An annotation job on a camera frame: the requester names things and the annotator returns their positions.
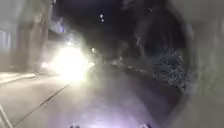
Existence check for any vehicle with bright headlights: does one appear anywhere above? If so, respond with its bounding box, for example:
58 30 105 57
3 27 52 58
41 46 96 83

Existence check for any grey concrete road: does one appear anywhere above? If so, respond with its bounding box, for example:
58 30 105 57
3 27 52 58
0 64 181 128

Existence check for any dark bush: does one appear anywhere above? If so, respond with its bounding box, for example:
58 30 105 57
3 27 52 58
151 49 188 93

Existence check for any robot's own part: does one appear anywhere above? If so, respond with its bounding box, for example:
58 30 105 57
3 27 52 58
139 123 152 128
68 123 81 128

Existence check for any pale building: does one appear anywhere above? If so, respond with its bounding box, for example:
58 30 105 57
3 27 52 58
0 0 73 73

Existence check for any raised grey pavement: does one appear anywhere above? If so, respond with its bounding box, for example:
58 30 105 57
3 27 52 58
0 71 38 86

